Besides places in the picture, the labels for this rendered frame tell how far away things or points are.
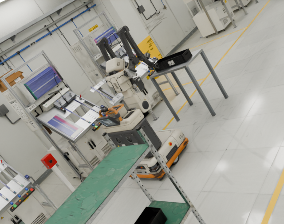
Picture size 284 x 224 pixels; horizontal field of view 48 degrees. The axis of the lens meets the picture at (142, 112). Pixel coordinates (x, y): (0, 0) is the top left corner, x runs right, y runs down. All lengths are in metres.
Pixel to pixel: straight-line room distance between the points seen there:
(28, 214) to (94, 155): 1.23
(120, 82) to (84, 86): 3.31
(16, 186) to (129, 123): 1.57
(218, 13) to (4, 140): 5.47
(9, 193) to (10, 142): 2.13
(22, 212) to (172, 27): 6.58
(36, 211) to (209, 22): 5.86
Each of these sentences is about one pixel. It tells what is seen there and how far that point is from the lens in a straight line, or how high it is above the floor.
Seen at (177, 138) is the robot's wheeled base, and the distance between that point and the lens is 3.87.
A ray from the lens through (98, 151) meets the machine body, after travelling 4.96.
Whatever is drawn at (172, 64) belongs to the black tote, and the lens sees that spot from 4.39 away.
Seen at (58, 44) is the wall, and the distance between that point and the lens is 6.93.
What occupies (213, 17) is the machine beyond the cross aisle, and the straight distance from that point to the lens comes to 8.18.
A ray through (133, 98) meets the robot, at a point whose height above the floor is 0.88.
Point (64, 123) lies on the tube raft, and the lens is 4.61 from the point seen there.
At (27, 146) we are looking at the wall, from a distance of 6.24.
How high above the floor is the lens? 1.84
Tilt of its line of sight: 18 degrees down
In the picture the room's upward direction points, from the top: 33 degrees counter-clockwise
